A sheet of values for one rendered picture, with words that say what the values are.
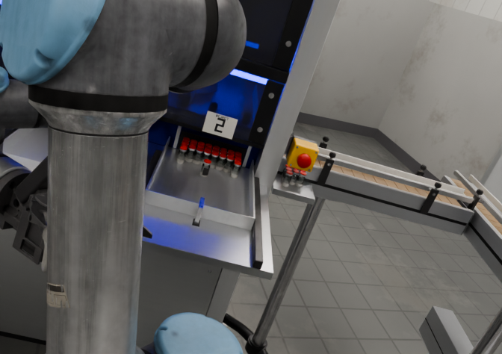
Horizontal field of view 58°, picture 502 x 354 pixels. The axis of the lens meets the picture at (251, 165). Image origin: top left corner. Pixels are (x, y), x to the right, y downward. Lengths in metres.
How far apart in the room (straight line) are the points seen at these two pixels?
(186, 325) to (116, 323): 0.16
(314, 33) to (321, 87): 3.91
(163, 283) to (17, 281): 0.47
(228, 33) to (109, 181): 0.17
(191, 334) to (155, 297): 0.99
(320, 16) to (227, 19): 0.78
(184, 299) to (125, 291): 1.12
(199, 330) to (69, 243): 0.25
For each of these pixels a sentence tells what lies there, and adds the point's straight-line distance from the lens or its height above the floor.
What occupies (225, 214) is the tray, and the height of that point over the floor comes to 0.90.
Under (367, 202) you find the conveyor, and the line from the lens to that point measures 1.52.
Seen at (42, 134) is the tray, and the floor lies 0.88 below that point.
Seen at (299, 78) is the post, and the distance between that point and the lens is 1.22.
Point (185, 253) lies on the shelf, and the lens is 0.96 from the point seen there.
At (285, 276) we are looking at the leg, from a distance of 1.69.
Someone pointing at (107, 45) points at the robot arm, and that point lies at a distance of 0.37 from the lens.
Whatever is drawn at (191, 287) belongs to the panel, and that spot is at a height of 0.46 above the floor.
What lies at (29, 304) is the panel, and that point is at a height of 0.24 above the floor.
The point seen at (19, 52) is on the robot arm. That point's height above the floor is 1.33.
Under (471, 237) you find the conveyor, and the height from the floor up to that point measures 0.86.
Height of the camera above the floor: 1.44
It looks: 23 degrees down
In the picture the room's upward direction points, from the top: 19 degrees clockwise
